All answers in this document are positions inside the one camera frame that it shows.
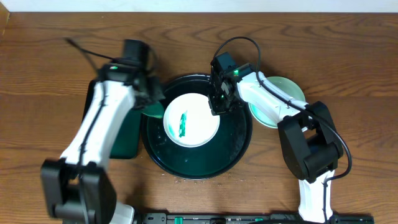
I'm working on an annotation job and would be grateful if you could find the green scrubbing sponge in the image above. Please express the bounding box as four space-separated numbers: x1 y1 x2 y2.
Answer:
141 101 165 119

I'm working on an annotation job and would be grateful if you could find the white plate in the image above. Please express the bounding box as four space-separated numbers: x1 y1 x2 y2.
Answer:
163 93 220 148

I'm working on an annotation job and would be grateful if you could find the round black serving tray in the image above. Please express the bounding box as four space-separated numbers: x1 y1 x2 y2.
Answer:
141 74 252 179

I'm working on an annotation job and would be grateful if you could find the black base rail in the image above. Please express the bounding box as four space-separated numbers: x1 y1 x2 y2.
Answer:
134 213 375 224

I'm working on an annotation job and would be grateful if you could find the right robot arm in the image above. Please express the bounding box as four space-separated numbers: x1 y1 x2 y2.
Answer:
208 61 348 223

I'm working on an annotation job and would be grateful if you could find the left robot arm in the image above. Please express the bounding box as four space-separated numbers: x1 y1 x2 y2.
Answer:
40 58 164 223

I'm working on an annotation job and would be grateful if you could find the black rectangular water tray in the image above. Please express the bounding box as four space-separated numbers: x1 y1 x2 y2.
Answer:
81 79 142 160

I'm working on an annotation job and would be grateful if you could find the mint plate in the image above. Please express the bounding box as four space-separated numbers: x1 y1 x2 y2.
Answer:
249 77 305 129

